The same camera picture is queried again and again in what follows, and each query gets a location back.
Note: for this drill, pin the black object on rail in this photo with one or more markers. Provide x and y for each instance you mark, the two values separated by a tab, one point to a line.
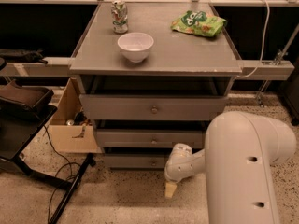
22	56

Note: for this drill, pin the grey top drawer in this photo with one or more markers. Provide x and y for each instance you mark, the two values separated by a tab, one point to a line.
125	107

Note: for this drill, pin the grey bottom drawer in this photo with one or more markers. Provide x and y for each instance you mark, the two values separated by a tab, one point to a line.
135	161

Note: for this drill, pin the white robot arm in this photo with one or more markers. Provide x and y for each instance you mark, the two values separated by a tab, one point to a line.
239	150

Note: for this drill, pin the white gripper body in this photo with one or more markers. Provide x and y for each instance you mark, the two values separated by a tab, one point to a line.
173	175

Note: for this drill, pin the cardboard box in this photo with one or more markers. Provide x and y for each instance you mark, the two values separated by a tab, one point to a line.
68	135

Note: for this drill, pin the white bowl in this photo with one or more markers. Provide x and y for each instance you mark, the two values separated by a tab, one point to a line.
135	46

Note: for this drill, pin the black stand frame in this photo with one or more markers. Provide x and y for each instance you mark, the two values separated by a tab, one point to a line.
15	136

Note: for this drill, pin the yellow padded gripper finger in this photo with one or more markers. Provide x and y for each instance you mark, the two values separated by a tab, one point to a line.
170	189

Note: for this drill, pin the grey middle drawer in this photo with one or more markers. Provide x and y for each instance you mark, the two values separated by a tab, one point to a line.
148	138

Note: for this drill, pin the grey drawer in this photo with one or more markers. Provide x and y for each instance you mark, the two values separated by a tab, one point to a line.
135	161
125	107
148	138

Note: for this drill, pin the black tray on stand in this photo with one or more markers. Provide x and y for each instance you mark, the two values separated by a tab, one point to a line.
15	97

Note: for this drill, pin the green white soda can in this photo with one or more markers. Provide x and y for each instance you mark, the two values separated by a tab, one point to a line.
119	16

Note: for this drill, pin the grey drawer cabinet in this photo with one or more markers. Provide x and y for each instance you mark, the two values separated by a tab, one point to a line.
178	65

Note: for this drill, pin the green chip bag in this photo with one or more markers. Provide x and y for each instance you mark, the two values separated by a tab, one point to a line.
198	23

